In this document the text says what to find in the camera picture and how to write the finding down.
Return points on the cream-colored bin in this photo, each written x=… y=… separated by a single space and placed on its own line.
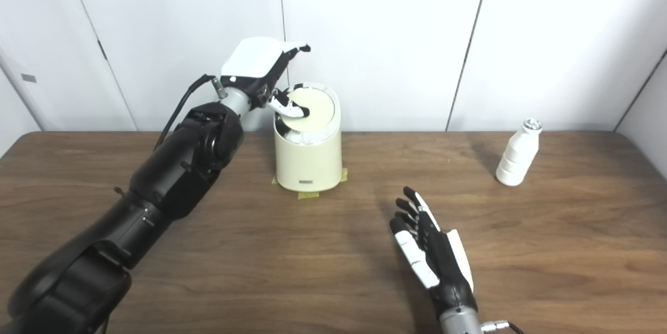
x=307 y=162

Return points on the round cream bin lid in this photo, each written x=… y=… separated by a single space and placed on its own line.
x=319 y=110

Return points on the black door hinge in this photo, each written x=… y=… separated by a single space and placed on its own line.
x=102 y=50

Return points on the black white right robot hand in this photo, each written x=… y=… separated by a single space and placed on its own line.
x=445 y=266

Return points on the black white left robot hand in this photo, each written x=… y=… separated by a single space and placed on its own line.
x=250 y=60

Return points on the small grey wall label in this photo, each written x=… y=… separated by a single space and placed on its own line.
x=28 y=78

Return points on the small white plastic bottle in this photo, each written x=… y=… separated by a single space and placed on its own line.
x=516 y=162

